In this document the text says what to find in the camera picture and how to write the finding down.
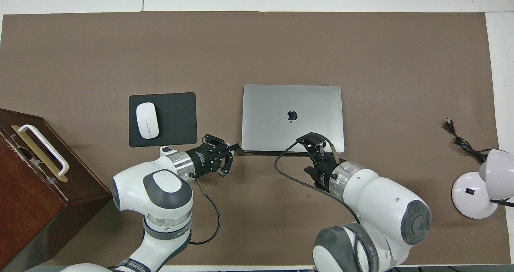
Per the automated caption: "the silver laptop with apple logo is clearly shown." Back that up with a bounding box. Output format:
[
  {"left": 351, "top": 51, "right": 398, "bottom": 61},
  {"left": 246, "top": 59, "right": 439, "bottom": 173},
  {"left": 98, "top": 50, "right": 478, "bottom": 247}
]
[{"left": 241, "top": 84, "right": 345, "bottom": 156}]

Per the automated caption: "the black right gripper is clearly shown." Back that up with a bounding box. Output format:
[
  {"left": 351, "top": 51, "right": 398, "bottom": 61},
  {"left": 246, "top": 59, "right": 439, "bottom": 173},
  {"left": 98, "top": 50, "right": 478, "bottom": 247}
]
[{"left": 296, "top": 132, "right": 341, "bottom": 191}]

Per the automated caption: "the thin black lamp power cable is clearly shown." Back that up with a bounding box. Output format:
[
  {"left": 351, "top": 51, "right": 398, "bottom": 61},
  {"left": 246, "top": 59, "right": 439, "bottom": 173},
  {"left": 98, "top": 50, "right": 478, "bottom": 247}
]
[{"left": 443, "top": 119, "right": 488, "bottom": 164}]

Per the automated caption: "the white box handle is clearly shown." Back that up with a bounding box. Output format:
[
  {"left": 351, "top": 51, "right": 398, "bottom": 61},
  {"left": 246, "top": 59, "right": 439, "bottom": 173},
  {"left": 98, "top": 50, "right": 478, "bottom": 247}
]
[{"left": 18, "top": 124, "right": 69, "bottom": 177}]

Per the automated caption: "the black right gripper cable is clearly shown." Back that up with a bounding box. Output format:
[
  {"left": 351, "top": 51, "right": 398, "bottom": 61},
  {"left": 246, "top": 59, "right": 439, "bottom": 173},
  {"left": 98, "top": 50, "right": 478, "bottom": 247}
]
[{"left": 275, "top": 140, "right": 362, "bottom": 224}]

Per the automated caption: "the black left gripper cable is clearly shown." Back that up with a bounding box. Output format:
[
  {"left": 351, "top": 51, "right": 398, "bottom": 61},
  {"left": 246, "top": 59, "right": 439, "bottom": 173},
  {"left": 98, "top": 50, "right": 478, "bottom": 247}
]
[{"left": 189, "top": 178, "right": 222, "bottom": 245}]

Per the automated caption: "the gold handle plate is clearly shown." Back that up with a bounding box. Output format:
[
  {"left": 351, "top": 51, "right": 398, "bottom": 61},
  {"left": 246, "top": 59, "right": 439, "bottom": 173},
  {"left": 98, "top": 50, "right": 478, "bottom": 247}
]
[{"left": 11, "top": 126, "right": 69, "bottom": 183}]

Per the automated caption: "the white computer mouse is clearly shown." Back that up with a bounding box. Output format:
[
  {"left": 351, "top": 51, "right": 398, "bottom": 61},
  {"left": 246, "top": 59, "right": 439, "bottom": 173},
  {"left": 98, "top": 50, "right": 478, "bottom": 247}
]
[{"left": 136, "top": 102, "right": 160, "bottom": 140}]

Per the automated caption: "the black mouse pad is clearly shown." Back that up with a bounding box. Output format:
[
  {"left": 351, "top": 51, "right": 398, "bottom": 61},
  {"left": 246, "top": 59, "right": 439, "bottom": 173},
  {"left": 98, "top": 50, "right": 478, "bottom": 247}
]
[{"left": 128, "top": 92, "right": 198, "bottom": 148}]

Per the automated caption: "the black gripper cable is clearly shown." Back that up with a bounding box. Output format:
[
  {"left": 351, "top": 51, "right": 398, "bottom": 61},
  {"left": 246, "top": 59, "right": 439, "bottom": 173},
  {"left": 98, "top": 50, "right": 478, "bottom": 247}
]
[
  {"left": 275, "top": 140, "right": 362, "bottom": 224},
  {"left": 189, "top": 178, "right": 222, "bottom": 245}
]

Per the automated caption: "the white desk lamp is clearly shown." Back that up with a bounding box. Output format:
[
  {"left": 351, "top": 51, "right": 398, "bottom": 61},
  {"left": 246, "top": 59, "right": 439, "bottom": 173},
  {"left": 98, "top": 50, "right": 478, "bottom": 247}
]
[{"left": 451, "top": 149, "right": 514, "bottom": 219}]

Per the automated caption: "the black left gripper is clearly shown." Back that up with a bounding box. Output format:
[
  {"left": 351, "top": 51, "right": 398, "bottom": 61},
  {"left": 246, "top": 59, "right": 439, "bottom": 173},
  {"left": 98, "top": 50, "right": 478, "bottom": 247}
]
[{"left": 189, "top": 134, "right": 241, "bottom": 179}]

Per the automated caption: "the dark brown wooden box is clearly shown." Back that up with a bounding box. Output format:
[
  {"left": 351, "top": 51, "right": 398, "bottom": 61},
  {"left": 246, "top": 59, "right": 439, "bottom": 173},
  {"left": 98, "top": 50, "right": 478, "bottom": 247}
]
[{"left": 0, "top": 108, "right": 114, "bottom": 272}]

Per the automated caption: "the brown table mat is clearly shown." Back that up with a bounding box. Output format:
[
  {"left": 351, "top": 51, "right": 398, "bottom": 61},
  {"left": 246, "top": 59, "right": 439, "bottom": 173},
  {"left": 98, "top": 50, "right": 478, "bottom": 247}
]
[{"left": 0, "top": 11, "right": 511, "bottom": 266}]

